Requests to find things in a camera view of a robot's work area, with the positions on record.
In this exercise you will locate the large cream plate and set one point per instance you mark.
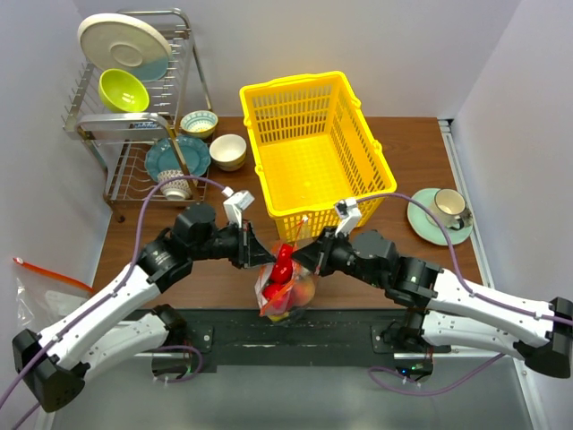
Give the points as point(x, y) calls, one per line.
point(120, 41)

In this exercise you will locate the peach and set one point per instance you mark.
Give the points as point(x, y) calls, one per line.
point(303, 291)

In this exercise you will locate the red apple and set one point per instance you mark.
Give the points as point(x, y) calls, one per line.
point(278, 298)

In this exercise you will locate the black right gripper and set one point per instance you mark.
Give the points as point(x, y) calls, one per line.
point(318, 253)

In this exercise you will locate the red bell pepper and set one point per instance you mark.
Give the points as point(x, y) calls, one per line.
point(283, 268)

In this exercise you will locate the grey patterned bowl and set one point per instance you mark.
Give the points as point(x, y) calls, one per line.
point(176, 190)

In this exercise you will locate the white bowl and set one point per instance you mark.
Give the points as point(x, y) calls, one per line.
point(228, 152)

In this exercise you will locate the lime green bowl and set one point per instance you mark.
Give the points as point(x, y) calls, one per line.
point(122, 92)

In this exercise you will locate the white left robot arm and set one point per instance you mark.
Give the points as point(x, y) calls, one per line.
point(57, 362)

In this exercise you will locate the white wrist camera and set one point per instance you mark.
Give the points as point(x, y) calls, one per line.
point(349, 215)
point(235, 203)

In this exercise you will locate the clear zip bag orange zipper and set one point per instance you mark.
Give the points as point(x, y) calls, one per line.
point(301, 228)

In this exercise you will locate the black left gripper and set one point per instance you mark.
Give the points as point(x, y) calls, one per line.
point(249, 253)

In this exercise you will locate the teal patterned small bowl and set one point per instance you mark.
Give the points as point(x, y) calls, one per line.
point(200, 124)

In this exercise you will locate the yellow banana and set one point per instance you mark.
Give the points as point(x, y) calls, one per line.
point(279, 318)

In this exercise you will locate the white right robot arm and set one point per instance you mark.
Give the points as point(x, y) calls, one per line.
point(445, 310)

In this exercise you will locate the cream mug black handle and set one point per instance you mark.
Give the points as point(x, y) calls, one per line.
point(450, 208)

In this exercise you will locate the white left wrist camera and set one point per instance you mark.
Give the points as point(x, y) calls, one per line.
point(235, 203)

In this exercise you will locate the metal dish rack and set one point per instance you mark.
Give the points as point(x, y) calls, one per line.
point(132, 148)

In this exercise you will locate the spare zip bag orange zipper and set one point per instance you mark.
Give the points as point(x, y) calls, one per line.
point(46, 296)

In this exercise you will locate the yellow plastic basket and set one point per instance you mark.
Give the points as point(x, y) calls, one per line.
point(312, 147)

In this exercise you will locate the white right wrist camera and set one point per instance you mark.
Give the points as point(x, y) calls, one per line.
point(349, 215)

